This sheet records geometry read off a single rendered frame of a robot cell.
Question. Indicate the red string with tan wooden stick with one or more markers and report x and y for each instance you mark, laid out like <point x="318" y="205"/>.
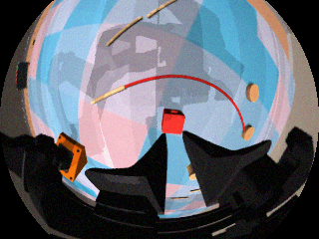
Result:
<point x="116" y="90"/>

